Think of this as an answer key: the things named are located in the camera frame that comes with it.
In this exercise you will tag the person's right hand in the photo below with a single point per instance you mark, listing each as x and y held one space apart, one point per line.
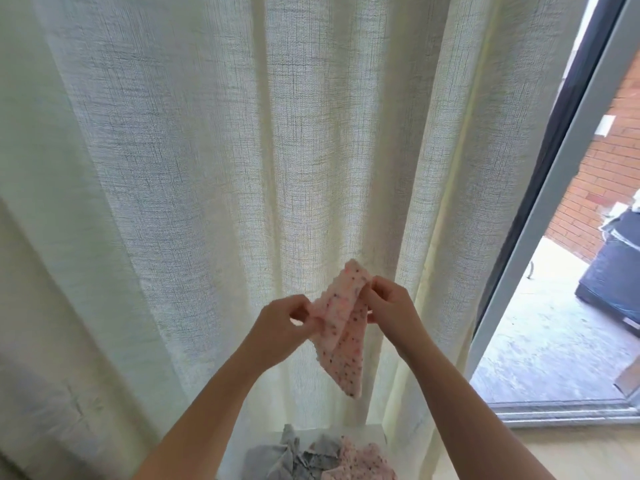
395 313

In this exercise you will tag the person's left hand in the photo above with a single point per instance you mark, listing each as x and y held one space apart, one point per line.
280 333

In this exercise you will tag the person's right forearm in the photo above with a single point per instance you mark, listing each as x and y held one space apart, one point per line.
470 420

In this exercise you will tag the person's left forearm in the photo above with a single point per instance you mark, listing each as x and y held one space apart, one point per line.
205 420

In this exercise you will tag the white table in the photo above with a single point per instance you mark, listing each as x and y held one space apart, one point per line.
375 433

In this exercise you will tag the white linen curtain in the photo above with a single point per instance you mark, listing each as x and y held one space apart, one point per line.
250 125

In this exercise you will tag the dark blue tarpaulin cover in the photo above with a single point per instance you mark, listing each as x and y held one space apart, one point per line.
612 270

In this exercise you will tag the brown wooden board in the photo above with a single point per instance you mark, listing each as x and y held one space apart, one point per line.
630 377

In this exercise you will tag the white sliding door frame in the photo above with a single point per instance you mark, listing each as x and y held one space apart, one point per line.
555 195

